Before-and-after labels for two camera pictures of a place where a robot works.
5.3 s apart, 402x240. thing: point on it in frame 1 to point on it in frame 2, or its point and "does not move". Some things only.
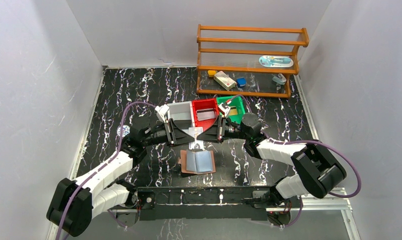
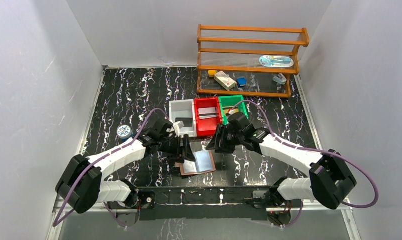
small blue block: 241,82 does not move
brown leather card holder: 198,162 does not move
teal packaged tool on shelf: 273,61 does not move
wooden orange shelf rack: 237,60 does not move
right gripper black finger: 212,134 to 216,143
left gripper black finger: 178,136 to 188,151
